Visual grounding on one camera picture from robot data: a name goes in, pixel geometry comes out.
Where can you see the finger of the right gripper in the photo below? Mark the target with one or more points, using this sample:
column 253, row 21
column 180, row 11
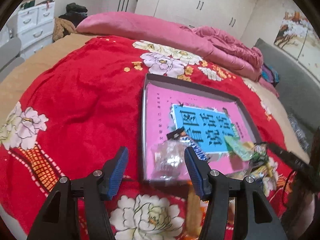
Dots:
column 290, row 159

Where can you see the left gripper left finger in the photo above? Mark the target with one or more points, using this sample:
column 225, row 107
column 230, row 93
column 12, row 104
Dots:
column 58, row 217

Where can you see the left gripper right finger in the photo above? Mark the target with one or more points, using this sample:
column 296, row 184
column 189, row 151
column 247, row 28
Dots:
column 254, row 216

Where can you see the light green snack packet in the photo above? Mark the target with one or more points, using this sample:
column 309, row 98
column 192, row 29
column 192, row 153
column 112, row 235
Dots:
column 244, row 153

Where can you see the clear candy packet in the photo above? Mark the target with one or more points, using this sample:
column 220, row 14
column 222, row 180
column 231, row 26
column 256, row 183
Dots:
column 169, row 161

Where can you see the Snickers chocolate bar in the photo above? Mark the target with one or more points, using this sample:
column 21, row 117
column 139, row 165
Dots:
column 181, row 135

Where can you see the green pea snack packet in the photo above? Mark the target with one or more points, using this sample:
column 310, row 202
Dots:
column 260, row 156

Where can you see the patterned grey pillow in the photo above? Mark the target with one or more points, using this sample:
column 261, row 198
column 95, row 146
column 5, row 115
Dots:
column 298, row 132

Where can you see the yellow cartoon snack packet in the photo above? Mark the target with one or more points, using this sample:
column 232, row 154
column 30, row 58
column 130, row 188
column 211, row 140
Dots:
column 262, row 172

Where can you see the orange rice cracker packet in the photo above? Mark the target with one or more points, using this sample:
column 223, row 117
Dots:
column 196, row 212

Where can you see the grey padded headboard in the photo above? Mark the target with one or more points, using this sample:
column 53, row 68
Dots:
column 298, row 93

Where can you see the blue purple folded clothes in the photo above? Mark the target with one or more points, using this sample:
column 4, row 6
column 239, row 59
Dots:
column 270, row 74

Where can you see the pink and blue book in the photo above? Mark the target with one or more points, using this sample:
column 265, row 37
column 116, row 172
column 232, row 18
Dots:
column 195, row 124

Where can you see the red floral blanket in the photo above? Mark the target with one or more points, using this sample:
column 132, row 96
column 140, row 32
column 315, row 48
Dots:
column 87, row 109

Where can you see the pink quilt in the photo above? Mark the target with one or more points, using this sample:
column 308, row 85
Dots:
column 212, row 44

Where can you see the grey shallow box tray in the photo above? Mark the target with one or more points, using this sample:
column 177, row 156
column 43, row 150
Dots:
column 195, row 119

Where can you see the white wardrobe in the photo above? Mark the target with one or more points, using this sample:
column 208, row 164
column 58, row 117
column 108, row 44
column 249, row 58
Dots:
column 231, row 16

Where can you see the grey chair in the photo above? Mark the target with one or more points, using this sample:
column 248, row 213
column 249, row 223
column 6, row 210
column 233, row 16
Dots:
column 10, row 57

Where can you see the brown fuzzy blanket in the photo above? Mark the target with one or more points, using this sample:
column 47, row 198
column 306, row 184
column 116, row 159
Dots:
column 62, row 28

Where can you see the white drawer chest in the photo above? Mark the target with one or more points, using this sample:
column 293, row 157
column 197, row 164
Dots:
column 35, row 28

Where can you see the dark clothes pile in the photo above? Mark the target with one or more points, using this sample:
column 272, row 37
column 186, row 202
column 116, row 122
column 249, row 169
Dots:
column 74, row 13

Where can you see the floral wall painting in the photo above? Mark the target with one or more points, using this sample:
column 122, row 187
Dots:
column 297, row 37

